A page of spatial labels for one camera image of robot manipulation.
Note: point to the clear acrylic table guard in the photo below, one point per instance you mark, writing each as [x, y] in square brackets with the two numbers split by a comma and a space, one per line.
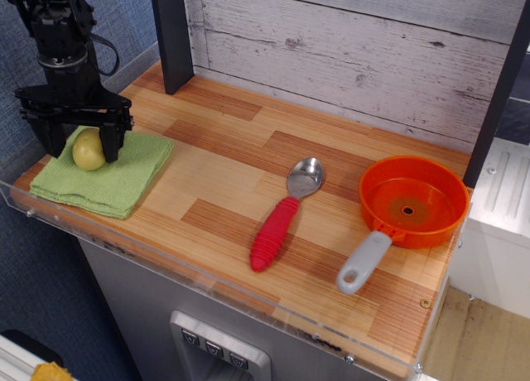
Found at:
[232, 152]

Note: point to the yellow potato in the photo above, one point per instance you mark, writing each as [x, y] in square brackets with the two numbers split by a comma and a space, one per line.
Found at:
[87, 150]

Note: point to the silver dispenser button panel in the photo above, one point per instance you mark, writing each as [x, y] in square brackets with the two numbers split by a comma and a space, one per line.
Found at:
[207, 353]

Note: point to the green folded towel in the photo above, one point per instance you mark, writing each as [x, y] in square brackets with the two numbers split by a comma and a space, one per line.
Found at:
[111, 190]

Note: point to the grey toy fridge front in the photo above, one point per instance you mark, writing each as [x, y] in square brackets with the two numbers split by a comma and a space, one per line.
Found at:
[142, 298]

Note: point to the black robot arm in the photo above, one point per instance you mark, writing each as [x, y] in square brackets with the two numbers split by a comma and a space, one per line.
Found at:
[62, 30]

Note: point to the dark right post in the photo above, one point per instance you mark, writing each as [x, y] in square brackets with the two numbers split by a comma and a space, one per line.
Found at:
[503, 89]

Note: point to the white side counter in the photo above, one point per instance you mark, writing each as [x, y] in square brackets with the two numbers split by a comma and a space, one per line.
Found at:
[492, 259]

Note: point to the yellow object at corner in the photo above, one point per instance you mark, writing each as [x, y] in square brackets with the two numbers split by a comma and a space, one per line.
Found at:
[51, 372]

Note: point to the orange pot with grey handle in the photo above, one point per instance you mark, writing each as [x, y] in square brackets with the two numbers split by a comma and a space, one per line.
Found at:
[410, 202]

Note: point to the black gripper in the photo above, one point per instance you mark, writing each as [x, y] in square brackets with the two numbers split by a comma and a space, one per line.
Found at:
[75, 96]

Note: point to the spoon with red handle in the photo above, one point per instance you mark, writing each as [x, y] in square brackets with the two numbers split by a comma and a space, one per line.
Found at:
[304, 179]

